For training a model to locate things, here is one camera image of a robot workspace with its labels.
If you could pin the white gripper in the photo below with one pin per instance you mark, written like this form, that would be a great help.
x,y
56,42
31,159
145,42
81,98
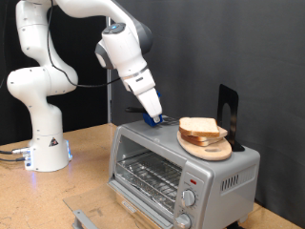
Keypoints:
x,y
147,98

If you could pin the black metal bookend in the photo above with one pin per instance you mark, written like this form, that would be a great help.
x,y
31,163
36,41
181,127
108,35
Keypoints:
x,y
235,105

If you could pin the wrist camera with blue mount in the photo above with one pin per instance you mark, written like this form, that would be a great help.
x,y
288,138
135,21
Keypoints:
x,y
158,94

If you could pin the black spatula with blue block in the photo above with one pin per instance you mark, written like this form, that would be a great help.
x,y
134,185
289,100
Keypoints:
x,y
147,120

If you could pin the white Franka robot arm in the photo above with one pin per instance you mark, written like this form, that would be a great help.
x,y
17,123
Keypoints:
x,y
35,86

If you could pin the vertical metal pole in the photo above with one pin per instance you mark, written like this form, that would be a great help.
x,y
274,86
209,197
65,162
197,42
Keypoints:
x,y
109,105

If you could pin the silver oven knob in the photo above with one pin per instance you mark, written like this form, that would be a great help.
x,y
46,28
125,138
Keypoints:
x,y
188,197
183,221

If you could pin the round wooden plate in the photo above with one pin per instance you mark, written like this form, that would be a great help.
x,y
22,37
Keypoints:
x,y
206,153

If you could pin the silver toaster oven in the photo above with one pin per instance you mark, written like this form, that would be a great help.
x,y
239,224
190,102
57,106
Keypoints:
x,y
228,197

